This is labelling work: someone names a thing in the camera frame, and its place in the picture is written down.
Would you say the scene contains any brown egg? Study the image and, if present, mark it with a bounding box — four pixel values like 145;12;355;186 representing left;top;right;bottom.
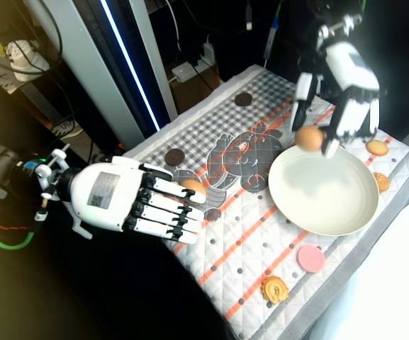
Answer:
181;178;207;198
294;125;327;153

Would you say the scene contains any cream round plate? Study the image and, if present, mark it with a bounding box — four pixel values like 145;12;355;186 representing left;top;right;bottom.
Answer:
267;144;381;237

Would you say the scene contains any black and white sneaker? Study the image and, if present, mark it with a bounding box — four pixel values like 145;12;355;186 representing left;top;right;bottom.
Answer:
51;118;85;140

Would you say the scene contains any chocolate sandwich cookie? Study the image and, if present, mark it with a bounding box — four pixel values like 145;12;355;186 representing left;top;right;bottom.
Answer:
164;147;186;167
233;92;254;107

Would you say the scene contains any grey column with blue light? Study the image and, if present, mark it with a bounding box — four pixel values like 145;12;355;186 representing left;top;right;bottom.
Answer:
23;0;179;149

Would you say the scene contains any brown cardboard box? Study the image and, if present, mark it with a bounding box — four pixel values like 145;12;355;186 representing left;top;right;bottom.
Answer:
170;63;223;115

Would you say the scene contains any white power adapter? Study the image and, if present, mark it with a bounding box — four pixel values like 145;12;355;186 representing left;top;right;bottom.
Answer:
171;62;200;84

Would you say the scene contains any grey quilt with bear print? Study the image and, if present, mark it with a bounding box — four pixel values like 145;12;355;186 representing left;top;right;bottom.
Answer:
122;63;409;340

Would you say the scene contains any swirl butter cookie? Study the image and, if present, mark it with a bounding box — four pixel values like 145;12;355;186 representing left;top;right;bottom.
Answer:
260;275;291;304

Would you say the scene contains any pink round biscuit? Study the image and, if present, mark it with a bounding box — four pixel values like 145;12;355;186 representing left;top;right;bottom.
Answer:
296;244;327;274

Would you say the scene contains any plain round golden biscuit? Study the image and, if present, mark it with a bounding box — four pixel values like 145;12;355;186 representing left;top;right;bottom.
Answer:
364;139;390;157

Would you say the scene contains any orange ridged biscuit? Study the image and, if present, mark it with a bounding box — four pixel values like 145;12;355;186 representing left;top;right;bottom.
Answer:
372;171;392;193

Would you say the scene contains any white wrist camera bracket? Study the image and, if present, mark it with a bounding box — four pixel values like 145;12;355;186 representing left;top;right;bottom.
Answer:
71;218;94;241

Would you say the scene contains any green cable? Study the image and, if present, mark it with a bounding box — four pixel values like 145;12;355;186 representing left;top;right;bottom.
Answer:
0;218;35;251

